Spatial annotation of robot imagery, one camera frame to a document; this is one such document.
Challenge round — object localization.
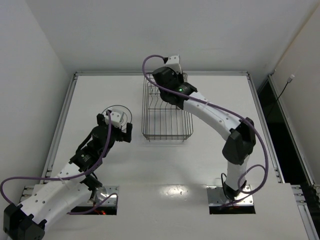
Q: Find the clear glass plate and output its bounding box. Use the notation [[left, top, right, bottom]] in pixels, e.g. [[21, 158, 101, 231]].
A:
[[101, 104, 133, 127]]

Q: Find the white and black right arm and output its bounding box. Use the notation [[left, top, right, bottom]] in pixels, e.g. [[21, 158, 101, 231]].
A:
[[151, 66, 256, 201]]

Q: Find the grey wire dish rack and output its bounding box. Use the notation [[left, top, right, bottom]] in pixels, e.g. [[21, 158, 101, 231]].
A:
[[141, 78, 194, 143]]

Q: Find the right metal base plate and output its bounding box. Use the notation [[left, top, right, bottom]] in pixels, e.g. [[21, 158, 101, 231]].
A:
[[206, 185, 254, 207]]

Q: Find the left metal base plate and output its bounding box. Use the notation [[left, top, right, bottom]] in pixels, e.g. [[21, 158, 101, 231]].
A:
[[19, 184, 120, 208]]

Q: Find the aluminium table frame rail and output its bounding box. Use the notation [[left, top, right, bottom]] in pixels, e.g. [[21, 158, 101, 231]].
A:
[[41, 71, 320, 240]]

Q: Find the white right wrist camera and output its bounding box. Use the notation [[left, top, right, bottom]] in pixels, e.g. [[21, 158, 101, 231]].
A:
[[164, 55, 183, 74]]

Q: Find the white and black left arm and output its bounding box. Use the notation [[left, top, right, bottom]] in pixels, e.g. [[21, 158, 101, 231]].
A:
[[3, 107, 133, 240]]

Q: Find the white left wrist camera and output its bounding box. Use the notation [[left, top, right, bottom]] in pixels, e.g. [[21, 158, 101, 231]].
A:
[[104, 108, 125, 129]]

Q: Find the metal base plate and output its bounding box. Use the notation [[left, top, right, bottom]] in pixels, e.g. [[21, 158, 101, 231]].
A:
[[206, 185, 254, 207], [19, 184, 120, 208]]

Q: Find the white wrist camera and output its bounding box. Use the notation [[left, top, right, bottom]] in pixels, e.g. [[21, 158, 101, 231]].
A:
[[104, 108, 125, 129], [164, 55, 183, 74]]

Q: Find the orange sunburst white plate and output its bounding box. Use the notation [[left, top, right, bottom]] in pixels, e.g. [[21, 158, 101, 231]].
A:
[[182, 73, 188, 82]]

